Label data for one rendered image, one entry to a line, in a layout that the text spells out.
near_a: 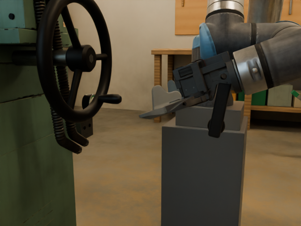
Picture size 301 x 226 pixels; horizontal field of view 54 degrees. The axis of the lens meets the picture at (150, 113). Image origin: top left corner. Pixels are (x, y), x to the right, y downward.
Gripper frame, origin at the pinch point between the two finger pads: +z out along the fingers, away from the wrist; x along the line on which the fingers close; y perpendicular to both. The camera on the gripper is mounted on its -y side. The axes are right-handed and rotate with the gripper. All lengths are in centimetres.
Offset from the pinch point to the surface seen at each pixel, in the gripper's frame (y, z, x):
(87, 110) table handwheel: 5.1, 14.0, 1.7
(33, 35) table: 23.9, 16.4, 7.4
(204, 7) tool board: 74, 6, -328
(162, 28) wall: 71, 65, -333
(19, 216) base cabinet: -14.4, 40.3, 6.5
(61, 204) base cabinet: -20.2, 42.4, -11.3
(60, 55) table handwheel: 18.7, 14.3, 3.7
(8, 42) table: 23.4, 19.5, 11.7
